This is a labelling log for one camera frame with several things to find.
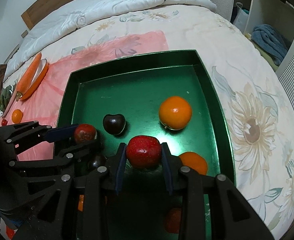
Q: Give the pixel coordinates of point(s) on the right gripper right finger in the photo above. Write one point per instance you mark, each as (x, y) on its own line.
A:
(210, 202)

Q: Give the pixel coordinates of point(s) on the white duvet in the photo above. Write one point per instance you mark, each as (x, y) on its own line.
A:
(77, 14)

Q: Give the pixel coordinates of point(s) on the floral bed sheet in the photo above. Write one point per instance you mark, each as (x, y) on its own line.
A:
(259, 115)

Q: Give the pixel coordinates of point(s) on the orange tangerine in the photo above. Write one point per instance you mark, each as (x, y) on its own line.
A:
(175, 113)
(17, 116)
(81, 202)
(194, 161)

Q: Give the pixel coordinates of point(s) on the pink plastic sheet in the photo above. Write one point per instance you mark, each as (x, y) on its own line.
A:
(123, 188)

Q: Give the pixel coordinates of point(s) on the green tray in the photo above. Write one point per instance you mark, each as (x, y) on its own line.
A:
(135, 87)

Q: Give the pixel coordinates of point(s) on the white shopping bag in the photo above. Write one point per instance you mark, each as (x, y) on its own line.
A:
(241, 18)

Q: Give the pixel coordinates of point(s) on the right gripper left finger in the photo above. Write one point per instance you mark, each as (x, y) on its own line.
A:
(51, 194)

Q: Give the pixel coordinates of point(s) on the white plate with greens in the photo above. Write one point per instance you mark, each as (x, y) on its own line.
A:
(12, 99)

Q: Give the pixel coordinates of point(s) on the blue towel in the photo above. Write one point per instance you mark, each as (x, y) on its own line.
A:
(271, 41)

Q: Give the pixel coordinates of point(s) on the green leafy vegetable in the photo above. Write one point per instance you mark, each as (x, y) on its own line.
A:
(5, 96)

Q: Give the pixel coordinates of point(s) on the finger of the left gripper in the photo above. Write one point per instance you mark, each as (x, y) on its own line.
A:
(68, 152)
(58, 134)

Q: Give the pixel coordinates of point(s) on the dark plum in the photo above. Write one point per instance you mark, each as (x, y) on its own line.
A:
(96, 164)
(114, 124)

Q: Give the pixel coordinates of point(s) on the carrot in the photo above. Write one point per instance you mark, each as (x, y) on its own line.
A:
(26, 79)

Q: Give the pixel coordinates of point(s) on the orange white plate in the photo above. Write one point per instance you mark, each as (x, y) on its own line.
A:
(39, 76)

